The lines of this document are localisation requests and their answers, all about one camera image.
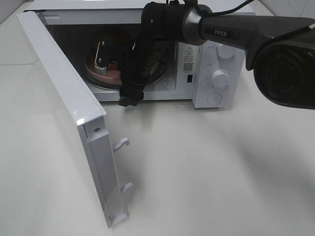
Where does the upper white power knob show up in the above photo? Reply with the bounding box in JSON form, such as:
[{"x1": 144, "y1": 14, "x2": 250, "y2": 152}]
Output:
[{"x1": 217, "y1": 44, "x2": 236, "y2": 59}]

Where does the round white door release button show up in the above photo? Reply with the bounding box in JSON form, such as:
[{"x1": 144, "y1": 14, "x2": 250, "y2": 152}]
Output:
[{"x1": 207, "y1": 92, "x2": 222, "y2": 105}]

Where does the white microwave oven body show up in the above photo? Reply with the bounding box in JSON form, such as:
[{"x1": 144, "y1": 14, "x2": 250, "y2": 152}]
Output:
[{"x1": 18, "y1": 0, "x2": 245, "y2": 108}]

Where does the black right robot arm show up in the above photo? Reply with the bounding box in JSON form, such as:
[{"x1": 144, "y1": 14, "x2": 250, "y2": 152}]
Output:
[{"x1": 118, "y1": 0, "x2": 315, "y2": 110}]

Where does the pink round plate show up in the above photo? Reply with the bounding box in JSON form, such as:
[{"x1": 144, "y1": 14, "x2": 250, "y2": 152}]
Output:
[{"x1": 84, "y1": 55, "x2": 158, "y2": 86}]

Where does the glass microwave turntable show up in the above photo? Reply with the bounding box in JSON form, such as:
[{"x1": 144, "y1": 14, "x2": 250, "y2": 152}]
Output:
[{"x1": 83, "y1": 62, "x2": 167, "y2": 89}]

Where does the white timer knob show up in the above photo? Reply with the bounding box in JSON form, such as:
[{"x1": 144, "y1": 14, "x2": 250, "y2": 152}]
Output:
[{"x1": 211, "y1": 70, "x2": 230, "y2": 88}]

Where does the burger with lettuce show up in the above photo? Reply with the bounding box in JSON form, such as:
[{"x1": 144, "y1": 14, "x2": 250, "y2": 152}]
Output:
[{"x1": 92, "y1": 26, "x2": 131, "y2": 63}]

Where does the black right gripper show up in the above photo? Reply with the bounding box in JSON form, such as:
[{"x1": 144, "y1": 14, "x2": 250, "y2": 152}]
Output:
[{"x1": 117, "y1": 34, "x2": 172, "y2": 107}]

